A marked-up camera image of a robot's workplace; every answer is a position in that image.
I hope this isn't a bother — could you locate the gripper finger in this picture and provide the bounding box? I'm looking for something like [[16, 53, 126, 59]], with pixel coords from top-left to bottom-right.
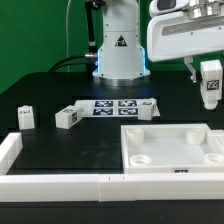
[[184, 56, 197, 82]]

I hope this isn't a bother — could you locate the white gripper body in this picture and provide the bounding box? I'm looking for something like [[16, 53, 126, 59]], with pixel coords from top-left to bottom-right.
[[147, 13, 224, 62]]

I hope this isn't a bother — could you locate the white square table top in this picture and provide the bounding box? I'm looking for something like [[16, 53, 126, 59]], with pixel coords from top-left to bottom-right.
[[121, 123, 224, 174]]

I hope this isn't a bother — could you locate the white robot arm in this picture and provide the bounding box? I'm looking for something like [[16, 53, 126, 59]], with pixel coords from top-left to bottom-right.
[[86, 0, 224, 86]]

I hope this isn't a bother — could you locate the tag sheet with markers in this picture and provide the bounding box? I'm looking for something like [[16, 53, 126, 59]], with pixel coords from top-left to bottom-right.
[[73, 98, 162, 118]]

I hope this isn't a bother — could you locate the white U-shaped fence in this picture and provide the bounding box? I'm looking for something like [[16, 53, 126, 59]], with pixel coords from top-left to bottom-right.
[[0, 133, 224, 202]]

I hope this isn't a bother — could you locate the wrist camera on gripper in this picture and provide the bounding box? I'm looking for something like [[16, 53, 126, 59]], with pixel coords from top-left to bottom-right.
[[149, 0, 190, 17]]

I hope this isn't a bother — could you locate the black cable bundle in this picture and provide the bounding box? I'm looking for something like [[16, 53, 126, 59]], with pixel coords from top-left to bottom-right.
[[48, 53, 98, 73]]

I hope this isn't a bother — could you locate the grey thin cable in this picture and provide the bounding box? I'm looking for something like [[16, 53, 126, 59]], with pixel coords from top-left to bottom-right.
[[65, 0, 73, 73]]

